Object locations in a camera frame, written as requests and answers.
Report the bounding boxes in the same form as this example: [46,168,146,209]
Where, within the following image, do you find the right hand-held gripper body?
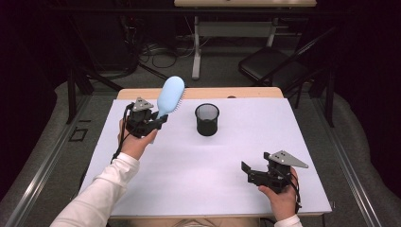
[247,149,309,194]

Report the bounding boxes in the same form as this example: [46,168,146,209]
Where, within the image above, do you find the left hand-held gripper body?
[126,97,159,139]

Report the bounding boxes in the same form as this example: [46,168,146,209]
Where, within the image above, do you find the light blue hairbrush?
[156,76,186,120]

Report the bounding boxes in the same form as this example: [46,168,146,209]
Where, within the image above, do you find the black mesh pen cup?
[194,102,220,137]

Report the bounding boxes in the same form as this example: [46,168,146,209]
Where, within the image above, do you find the person's left hand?
[117,118,159,161]

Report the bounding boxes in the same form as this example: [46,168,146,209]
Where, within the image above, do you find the person's right hand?
[258,166,301,221]

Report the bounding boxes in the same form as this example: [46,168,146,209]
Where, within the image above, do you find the white board mat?
[69,97,333,218]

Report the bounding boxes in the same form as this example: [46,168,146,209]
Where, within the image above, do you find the light wooden table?
[75,87,325,220]

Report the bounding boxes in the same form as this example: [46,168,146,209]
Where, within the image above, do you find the black metal stand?
[64,67,125,125]
[308,67,336,129]

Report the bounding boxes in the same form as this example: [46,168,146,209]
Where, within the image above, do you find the person's legs beige pants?
[127,217,261,227]

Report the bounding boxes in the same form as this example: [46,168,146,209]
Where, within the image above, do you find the black folding chair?
[237,26,337,110]

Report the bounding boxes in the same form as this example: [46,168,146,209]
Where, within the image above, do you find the black metal crossbar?
[46,7,337,15]

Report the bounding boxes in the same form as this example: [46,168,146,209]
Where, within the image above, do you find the white desk with metal legs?
[173,0,318,81]

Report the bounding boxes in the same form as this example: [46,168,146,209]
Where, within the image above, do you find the right hand-held gripper black cable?
[287,172,303,215]

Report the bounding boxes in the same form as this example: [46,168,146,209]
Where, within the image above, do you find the hand-held gripper black cable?
[287,172,303,215]
[110,103,134,165]

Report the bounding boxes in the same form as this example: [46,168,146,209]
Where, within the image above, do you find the left hand-held gripper black cable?
[110,103,134,165]

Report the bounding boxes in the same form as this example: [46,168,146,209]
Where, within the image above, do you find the black floor cable strip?
[137,62,189,89]

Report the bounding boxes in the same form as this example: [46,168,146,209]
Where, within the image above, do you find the tangle of floor cables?
[138,41,198,70]

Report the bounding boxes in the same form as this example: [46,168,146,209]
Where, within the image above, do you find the metal floor rail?
[4,94,93,227]
[311,94,383,227]

